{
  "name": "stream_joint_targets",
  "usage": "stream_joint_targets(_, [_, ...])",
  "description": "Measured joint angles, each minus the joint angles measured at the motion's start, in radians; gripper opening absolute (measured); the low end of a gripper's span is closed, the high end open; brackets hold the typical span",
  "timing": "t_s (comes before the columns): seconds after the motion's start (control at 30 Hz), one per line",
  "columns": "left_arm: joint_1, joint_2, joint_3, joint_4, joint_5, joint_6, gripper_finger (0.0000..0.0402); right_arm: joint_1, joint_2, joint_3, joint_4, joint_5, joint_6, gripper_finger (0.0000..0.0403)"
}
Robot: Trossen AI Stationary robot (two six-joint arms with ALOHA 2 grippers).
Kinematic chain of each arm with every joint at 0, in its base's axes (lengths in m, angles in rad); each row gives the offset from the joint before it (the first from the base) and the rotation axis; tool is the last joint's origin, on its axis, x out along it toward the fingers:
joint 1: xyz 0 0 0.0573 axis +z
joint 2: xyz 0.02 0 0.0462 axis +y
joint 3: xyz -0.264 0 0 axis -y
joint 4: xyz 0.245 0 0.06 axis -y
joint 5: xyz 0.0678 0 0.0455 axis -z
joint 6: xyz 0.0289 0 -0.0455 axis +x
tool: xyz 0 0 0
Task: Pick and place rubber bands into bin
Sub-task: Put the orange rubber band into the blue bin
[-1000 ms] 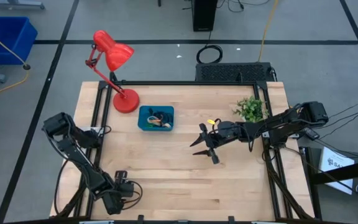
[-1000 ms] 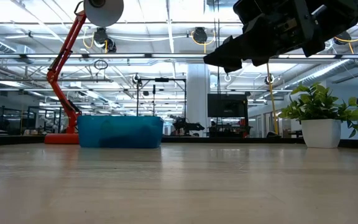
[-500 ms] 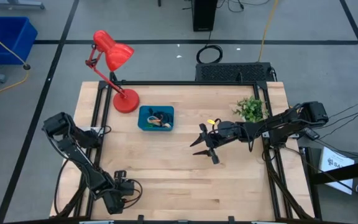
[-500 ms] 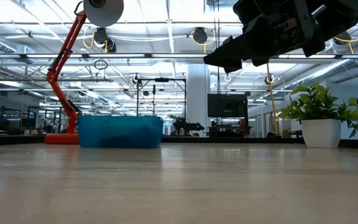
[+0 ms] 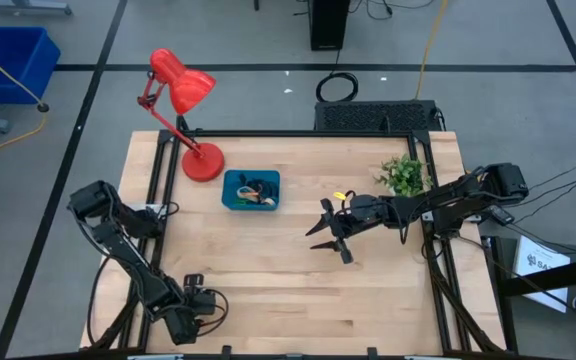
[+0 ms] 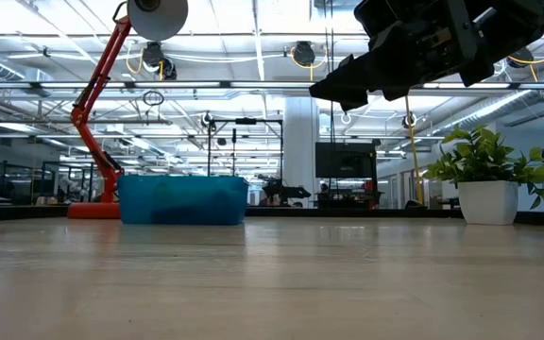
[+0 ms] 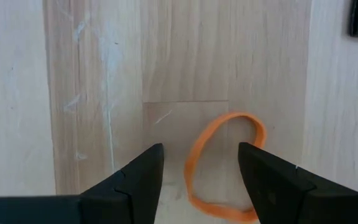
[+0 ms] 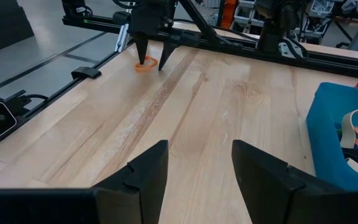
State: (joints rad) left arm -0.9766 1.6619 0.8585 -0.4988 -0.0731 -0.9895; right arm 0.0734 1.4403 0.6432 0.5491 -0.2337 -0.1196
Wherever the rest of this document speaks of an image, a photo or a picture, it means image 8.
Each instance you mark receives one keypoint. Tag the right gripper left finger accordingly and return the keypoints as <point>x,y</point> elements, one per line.
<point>104,205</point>

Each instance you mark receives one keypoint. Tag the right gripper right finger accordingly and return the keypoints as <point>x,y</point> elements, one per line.
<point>291,202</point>

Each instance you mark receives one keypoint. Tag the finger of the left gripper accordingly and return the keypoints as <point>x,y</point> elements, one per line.
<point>141,46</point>
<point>166,53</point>

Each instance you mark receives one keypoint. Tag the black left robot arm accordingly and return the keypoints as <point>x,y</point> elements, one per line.
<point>278,18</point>

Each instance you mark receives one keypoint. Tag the blue plastic bin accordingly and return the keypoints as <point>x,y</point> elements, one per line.
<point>322,140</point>

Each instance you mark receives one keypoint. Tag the silver aluminium bar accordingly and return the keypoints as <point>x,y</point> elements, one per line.
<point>122,37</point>

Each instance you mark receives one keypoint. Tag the black table edge clamp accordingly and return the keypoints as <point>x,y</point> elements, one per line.
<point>85,73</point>

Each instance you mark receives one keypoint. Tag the orange drawer rack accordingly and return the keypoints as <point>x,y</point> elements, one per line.
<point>228,14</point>

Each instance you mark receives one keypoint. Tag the black storage cases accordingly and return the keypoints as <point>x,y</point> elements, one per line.
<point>5,28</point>

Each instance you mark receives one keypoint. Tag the silver mounting bracket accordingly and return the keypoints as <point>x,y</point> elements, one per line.
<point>291,51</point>

